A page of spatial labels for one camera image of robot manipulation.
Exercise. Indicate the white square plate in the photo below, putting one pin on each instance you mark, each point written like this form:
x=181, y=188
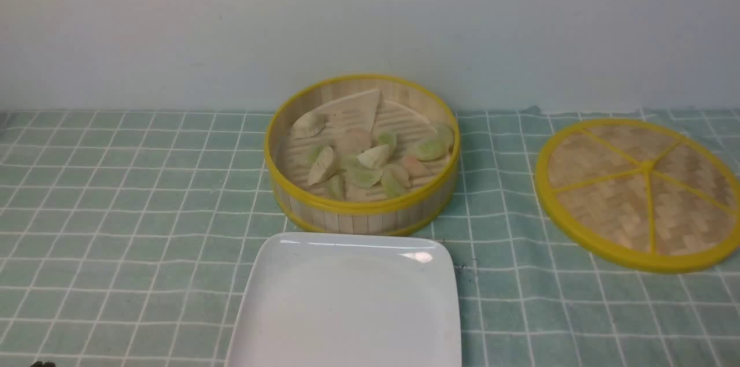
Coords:
x=334, y=299

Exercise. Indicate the yellow bamboo steamer basket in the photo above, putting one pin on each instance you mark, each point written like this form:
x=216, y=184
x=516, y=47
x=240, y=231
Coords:
x=395, y=216

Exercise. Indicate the white dumpling centre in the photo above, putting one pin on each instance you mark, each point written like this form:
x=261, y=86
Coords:
x=376, y=157

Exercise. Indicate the white dumpling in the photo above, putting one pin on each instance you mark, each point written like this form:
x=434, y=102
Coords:
x=376, y=157
x=308, y=125
x=323, y=164

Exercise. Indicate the white steamer liner paper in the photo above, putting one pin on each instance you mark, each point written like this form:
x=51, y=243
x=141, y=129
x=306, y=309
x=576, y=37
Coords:
x=373, y=110

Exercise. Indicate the green dumpling small centre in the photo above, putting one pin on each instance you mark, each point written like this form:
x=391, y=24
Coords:
x=389, y=139

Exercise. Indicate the green dumpling front left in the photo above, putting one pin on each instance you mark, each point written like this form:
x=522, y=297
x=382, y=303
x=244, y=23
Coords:
x=335, y=188

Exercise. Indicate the white dumpling upper left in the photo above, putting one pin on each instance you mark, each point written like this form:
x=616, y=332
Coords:
x=308, y=125

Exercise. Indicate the green checkered tablecloth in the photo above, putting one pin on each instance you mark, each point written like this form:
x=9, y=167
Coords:
x=128, y=237

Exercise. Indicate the yellow bamboo steamer lid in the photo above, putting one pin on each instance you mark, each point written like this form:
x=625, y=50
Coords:
x=639, y=195

